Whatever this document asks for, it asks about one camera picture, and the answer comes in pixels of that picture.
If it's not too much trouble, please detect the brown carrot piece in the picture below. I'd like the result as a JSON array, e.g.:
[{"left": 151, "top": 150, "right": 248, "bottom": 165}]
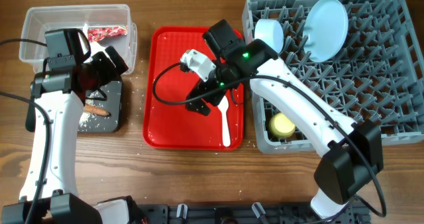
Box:
[{"left": 83, "top": 104, "right": 110, "bottom": 117}]

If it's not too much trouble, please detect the white rice pile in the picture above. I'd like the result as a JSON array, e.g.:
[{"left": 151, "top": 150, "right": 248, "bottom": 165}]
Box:
[{"left": 79, "top": 91, "right": 100, "bottom": 131}]

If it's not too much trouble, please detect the light blue bowl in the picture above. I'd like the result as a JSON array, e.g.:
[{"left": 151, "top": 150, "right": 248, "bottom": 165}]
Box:
[{"left": 254, "top": 19, "right": 284, "bottom": 53}]

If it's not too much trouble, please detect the yellow plastic cup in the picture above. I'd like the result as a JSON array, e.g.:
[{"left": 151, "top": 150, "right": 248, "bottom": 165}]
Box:
[{"left": 269, "top": 113, "right": 296, "bottom": 139}]

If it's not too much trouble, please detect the light blue plate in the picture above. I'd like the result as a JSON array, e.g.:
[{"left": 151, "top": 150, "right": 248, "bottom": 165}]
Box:
[{"left": 302, "top": 0, "right": 348, "bottom": 62}]

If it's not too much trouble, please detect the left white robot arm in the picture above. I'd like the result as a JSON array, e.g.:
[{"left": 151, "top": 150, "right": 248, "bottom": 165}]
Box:
[{"left": 1, "top": 28, "right": 132, "bottom": 223}]

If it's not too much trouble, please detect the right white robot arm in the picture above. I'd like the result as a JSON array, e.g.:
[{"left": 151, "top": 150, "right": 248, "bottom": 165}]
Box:
[{"left": 180, "top": 20, "right": 387, "bottom": 220}]

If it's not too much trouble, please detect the black waste tray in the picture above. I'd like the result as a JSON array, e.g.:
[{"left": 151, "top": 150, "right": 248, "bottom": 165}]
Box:
[{"left": 25, "top": 74, "right": 123, "bottom": 134}]

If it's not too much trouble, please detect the grey dishwasher rack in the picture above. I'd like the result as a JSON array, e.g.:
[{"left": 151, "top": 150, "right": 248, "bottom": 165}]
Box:
[{"left": 242, "top": 0, "right": 423, "bottom": 146}]

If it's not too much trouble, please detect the white plastic spoon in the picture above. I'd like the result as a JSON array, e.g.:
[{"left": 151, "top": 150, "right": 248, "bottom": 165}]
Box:
[{"left": 217, "top": 95, "right": 231, "bottom": 147}]

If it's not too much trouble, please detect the crumpled white tissue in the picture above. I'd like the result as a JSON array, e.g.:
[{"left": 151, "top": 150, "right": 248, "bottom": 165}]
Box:
[{"left": 82, "top": 23, "right": 105, "bottom": 55}]

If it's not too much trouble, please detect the red patterned wrapper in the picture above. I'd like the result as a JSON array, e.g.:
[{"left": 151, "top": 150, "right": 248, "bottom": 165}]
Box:
[{"left": 87, "top": 25, "right": 127, "bottom": 42}]

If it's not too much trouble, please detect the red plastic tray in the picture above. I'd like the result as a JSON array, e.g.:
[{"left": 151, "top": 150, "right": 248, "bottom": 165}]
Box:
[{"left": 142, "top": 27, "right": 246, "bottom": 151}]

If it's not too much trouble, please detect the clear plastic bin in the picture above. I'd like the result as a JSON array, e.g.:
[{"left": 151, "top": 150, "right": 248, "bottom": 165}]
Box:
[{"left": 21, "top": 4, "right": 137, "bottom": 75}]

